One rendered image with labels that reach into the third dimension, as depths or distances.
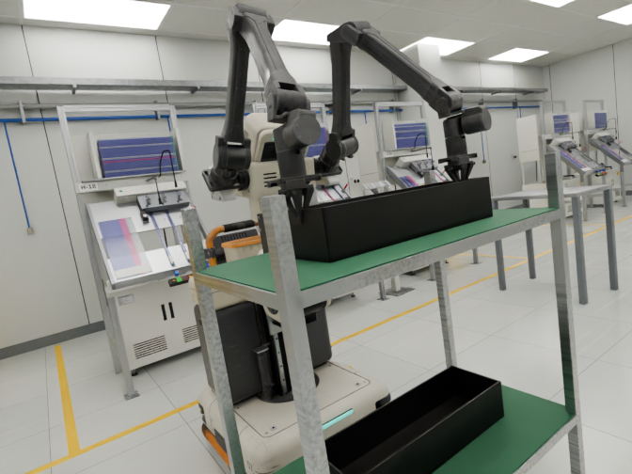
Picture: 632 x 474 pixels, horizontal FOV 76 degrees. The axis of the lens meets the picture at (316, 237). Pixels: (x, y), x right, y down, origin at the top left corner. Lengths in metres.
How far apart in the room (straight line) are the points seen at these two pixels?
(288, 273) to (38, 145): 4.23
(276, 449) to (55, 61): 4.22
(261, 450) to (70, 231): 3.54
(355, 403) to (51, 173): 3.78
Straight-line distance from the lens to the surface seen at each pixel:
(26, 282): 4.68
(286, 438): 1.56
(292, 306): 0.63
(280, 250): 0.61
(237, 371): 1.74
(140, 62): 5.07
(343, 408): 1.67
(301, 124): 0.79
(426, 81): 1.27
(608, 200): 3.69
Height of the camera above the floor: 1.10
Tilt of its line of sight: 7 degrees down
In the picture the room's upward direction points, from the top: 9 degrees counter-clockwise
